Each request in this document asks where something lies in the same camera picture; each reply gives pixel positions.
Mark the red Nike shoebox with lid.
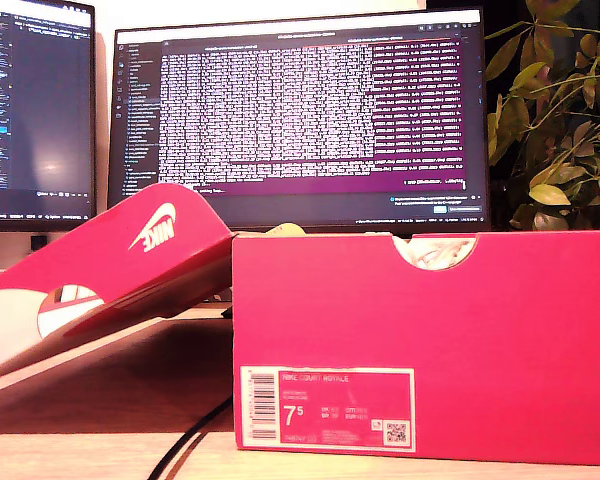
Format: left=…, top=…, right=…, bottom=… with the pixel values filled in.
left=0, top=182, right=600, bottom=469

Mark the wide monitor with terminal text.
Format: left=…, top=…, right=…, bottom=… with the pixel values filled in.
left=107, top=7, right=490, bottom=237

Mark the white wrapping paper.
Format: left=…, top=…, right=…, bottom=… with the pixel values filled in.
left=394, top=236, right=479, bottom=272

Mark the green leafy houseplant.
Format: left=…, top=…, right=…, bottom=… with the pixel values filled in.
left=484, top=0, right=600, bottom=233

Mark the dark code editor monitor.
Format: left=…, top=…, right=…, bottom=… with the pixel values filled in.
left=0, top=0, right=97, bottom=232

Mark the black cable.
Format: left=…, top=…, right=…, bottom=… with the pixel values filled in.
left=147, top=396, right=234, bottom=480

